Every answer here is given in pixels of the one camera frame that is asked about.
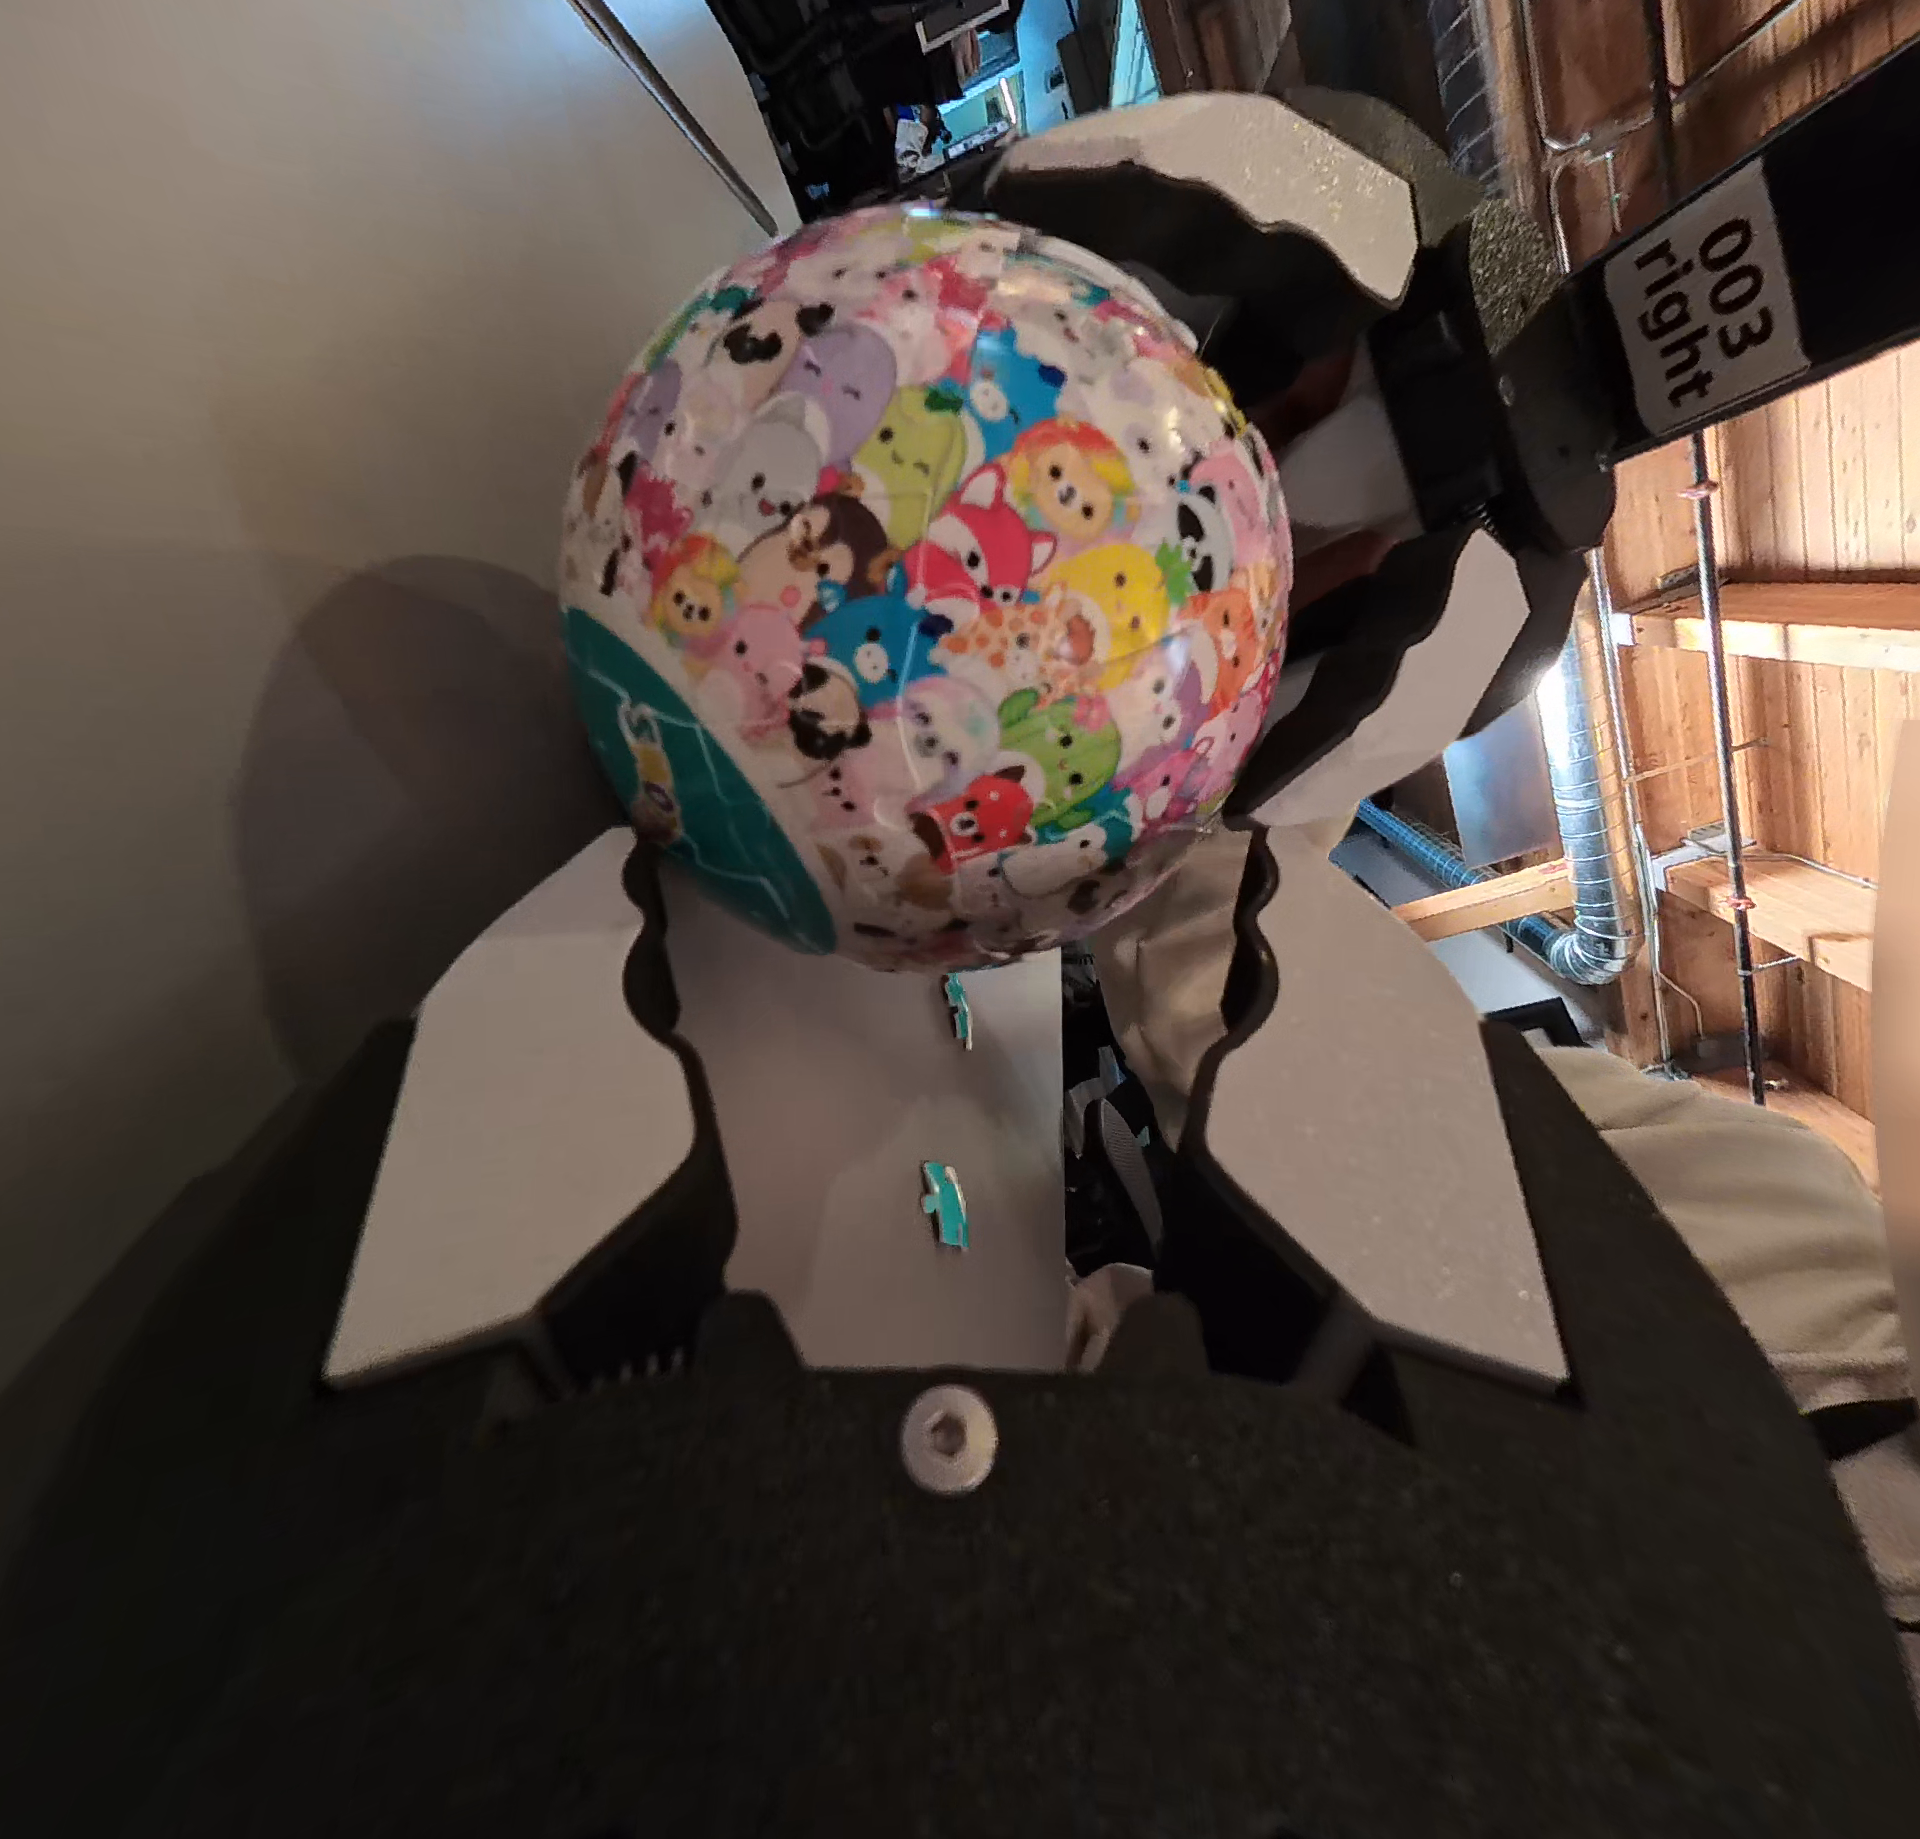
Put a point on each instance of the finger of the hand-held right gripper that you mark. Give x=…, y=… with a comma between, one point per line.
x=1275, y=177
x=1456, y=641

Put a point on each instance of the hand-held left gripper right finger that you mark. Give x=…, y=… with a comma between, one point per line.
x=1380, y=1149

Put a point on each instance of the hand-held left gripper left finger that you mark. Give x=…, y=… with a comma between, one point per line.
x=497, y=1149

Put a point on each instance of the colourful puzzle ball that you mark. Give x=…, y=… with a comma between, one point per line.
x=977, y=549

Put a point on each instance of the teal puzzle piece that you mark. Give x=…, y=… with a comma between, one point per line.
x=944, y=1201
x=954, y=1007

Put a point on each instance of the silver ventilation duct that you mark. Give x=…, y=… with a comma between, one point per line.
x=1593, y=818

